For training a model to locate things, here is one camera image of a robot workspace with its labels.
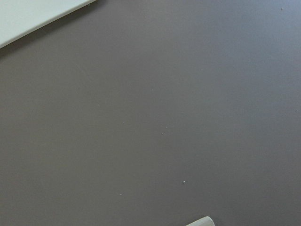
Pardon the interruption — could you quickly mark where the cream tray with bear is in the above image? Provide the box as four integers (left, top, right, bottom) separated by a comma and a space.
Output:
0, 0, 93, 48

